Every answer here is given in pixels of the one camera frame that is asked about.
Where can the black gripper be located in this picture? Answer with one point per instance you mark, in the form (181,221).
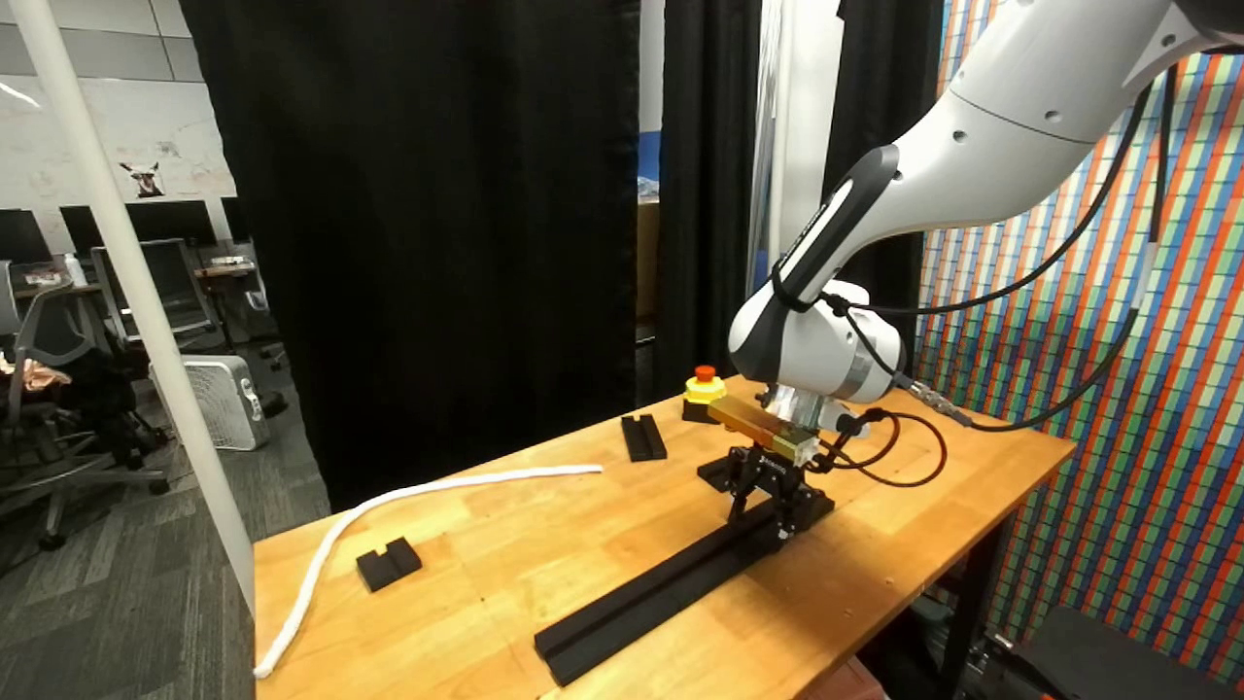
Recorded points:
(739,474)

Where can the black long pad front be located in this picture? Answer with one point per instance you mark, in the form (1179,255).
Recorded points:
(590,636)

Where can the black long pad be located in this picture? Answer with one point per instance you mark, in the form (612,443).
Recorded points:
(590,636)
(694,572)

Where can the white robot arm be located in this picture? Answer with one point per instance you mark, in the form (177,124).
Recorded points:
(1021,114)

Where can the yellow red emergency button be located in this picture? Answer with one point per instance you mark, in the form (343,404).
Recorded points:
(701,392)

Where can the black small pad far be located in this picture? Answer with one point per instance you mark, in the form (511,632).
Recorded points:
(642,443)

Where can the black small pad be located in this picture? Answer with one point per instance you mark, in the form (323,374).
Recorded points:
(395,562)
(642,443)

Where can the black small pad left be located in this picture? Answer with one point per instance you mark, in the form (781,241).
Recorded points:
(395,562)

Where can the black curtain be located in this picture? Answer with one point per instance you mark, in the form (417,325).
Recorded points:
(440,202)

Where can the office chair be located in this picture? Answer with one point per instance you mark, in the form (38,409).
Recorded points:
(67,422)

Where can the white diagonal pole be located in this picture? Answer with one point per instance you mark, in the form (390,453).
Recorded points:
(67,104)

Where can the black table leg frame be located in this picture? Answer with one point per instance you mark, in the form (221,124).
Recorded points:
(944,629)

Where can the colourful patterned wall panel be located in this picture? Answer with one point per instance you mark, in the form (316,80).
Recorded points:
(1137,265)

